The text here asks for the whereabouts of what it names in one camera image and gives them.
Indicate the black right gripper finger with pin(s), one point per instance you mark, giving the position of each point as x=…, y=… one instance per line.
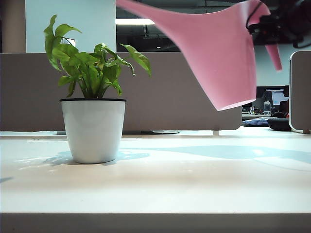
x=263, y=25

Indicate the grey flat partition foot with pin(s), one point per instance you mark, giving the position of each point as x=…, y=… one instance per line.
x=162, y=132

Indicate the white-framed brown partition panel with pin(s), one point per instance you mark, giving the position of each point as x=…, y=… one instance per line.
x=301, y=92

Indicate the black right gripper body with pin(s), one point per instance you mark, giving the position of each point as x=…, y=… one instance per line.
x=291, y=21

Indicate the clear plastic bottle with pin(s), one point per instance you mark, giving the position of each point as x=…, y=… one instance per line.
x=267, y=106

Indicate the black round cushion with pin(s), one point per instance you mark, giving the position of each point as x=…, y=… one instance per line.
x=279, y=124

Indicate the white plant pot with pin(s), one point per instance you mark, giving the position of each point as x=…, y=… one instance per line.
x=93, y=131

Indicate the brown desk partition panel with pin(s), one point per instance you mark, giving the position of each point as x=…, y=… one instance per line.
x=158, y=97

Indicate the pink plastic watering can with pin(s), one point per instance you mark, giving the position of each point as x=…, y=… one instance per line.
x=218, y=60

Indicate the green leafy plant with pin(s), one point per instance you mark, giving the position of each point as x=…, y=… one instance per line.
x=91, y=70

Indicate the dark blue bag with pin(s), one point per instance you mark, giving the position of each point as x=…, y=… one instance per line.
x=255, y=122

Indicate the long ceiling light strip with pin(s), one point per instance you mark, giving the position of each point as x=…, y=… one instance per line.
x=133, y=21

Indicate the lit computer monitor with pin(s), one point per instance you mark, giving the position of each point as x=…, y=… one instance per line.
x=278, y=97

